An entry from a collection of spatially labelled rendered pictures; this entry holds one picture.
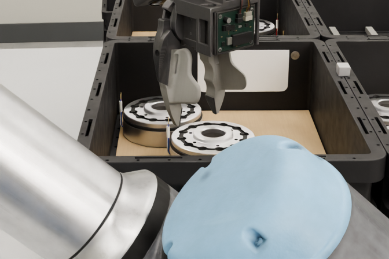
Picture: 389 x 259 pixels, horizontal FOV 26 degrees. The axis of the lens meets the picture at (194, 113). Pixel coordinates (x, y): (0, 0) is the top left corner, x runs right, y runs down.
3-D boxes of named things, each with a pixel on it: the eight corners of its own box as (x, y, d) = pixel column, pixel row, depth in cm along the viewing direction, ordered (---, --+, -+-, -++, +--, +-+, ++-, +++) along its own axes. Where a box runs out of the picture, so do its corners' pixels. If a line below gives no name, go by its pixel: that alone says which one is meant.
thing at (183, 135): (176, 123, 107) (176, 119, 107) (255, 126, 106) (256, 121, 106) (166, 156, 97) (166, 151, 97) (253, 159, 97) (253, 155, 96)
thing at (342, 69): (349, 76, 101) (351, 67, 101) (338, 76, 101) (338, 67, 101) (347, 71, 103) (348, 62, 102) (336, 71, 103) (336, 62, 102)
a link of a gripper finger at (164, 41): (156, 85, 92) (169, 5, 90) (147, 81, 93) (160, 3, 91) (188, 85, 95) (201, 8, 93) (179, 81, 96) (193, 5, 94)
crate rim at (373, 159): (105, 55, 116) (104, 39, 116) (321, 54, 117) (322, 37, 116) (72, 185, 79) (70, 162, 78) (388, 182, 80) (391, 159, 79)
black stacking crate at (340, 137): (109, 120, 120) (105, 43, 116) (316, 119, 120) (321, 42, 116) (79, 272, 83) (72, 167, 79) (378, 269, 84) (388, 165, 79)
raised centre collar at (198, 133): (194, 128, 104) (194, 124, 104) (234, 129, 104) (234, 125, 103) (190, 144, 99) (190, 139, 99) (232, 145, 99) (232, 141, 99)
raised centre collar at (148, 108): (145, 103, 112) (145, 98, 112) (182, 103, 112) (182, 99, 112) (142, 117, 108) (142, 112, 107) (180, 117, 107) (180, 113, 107)
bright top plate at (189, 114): (127, 99, 115) (127, 95, 115) (201, 100, 115) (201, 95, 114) (120, 128, 105) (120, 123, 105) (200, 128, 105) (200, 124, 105)
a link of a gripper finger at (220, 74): (241, 125, 96) (228, 54, 92) (207, 110, 101) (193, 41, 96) (260, 113, 98) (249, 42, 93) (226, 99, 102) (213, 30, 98)
